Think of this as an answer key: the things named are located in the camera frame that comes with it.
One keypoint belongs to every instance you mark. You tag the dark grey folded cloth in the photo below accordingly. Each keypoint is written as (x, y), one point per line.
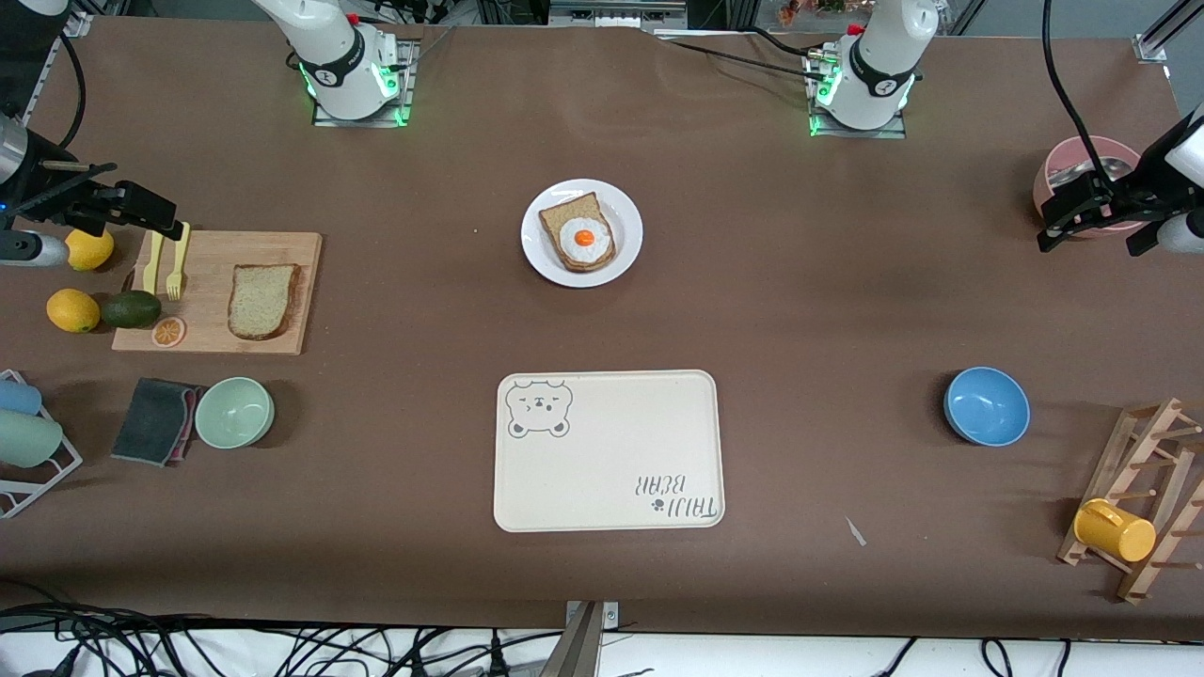
(150, 421)

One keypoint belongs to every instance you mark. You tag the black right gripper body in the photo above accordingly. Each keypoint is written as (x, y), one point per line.
(39, 172)

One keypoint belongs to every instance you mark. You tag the yellow plastic knife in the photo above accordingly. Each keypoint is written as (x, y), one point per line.
(153, 268)

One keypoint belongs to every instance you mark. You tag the beige bear print tray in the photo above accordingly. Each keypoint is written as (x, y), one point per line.
(611, 442)

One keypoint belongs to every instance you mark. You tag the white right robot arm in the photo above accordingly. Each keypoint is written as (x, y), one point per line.
(343, 66)

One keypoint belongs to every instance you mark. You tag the wooden cutting board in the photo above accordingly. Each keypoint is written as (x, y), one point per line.
(207, 282)

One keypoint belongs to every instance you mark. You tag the yellow plastic fork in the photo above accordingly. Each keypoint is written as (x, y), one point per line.
(175, 273)

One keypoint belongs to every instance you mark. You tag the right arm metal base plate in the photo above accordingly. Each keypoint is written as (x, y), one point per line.
(404, 103)

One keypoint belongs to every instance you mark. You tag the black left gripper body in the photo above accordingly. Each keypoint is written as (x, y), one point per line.
(1149, 183)

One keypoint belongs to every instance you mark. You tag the toy fried egg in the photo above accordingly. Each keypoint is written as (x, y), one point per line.
(584, 239)

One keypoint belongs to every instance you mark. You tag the small grey tape scrap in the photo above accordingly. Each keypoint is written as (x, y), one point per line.
(856, 532)

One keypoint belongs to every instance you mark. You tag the metal table edge bracket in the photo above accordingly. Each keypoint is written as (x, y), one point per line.
(581, 644)

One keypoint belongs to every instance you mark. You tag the yellow mug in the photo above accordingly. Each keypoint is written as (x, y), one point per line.
(1115, 531)

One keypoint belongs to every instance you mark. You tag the white round plate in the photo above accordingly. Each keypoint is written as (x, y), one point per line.
(625, 230)

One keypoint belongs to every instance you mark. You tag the blue bowl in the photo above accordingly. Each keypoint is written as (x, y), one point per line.
(987, 406)

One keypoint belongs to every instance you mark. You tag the yellow lemon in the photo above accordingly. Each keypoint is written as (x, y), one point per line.
(72, 310)
(89, 252)

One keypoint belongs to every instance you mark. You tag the pale green cup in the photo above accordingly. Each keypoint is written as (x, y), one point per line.
(28, 439)

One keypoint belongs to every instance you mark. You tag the pale green bowl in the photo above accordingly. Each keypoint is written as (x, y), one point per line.
(234, 414)

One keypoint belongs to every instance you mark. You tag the orange fruit slice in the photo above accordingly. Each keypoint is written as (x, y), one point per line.
(168, 332)

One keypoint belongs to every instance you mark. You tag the dark green avocado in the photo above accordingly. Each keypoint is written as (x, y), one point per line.
(130, 309)

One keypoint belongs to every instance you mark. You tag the wooden mug rack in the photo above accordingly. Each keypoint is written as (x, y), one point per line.
(1143, 442)

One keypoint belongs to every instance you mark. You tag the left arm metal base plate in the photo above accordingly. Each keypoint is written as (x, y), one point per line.
(818, 127)

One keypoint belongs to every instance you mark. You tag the plain brown bread slice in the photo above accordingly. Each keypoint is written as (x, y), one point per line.
(259, 301)

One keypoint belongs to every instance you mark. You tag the pink bowl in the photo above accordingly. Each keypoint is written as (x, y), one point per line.
(1063, 202)

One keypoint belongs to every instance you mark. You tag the metal ladle spoon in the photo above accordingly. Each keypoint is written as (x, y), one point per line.
(1082, 174)

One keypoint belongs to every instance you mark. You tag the light blue cup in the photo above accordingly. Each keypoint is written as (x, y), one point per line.
(19, 397)

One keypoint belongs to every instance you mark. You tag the toast with fried egg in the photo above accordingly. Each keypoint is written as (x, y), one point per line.
(564, 214)

